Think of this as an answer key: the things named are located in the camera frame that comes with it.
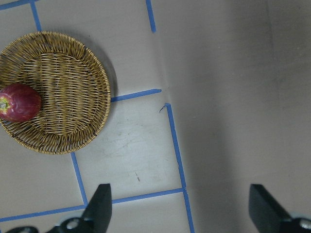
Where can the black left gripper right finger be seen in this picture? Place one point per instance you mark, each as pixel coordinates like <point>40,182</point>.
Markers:
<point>266,213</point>

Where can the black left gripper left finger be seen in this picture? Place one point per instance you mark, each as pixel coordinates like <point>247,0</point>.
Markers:
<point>97,215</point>

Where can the woven wicker basket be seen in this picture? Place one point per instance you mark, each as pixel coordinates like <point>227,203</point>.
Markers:
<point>73,85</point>

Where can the dark red apple in basket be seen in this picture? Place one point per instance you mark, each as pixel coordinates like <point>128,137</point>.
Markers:
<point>19,103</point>

